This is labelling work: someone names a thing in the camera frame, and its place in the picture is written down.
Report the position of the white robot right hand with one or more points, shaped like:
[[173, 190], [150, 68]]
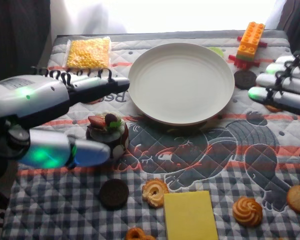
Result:
[[290, 98]]

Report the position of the chocolate toy cake with strawberry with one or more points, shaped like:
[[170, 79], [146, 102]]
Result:
[[107, 133]]

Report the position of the white round plate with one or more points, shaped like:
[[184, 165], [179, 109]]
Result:
[[180, 85]]

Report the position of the dark chocolate sandwich cookie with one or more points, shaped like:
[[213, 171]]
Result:
[[245, 79], [113, 194]]

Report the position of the orange and green brick toy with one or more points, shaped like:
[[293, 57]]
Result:
[[250, 42]]

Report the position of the black curtain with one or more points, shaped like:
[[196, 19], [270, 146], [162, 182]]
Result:
[[296, 22], [17, 32]]

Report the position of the green round disc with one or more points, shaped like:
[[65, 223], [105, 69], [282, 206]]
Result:
[[217, 50]]

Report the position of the grey quilt with bear print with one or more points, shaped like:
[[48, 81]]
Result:
[[215, 155]]

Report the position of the yellow foam block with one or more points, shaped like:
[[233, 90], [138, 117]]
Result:
[[190, 217]]

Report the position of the pretzel shaped butter cookie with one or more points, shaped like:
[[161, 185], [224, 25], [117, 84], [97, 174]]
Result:
[[137, 234]]

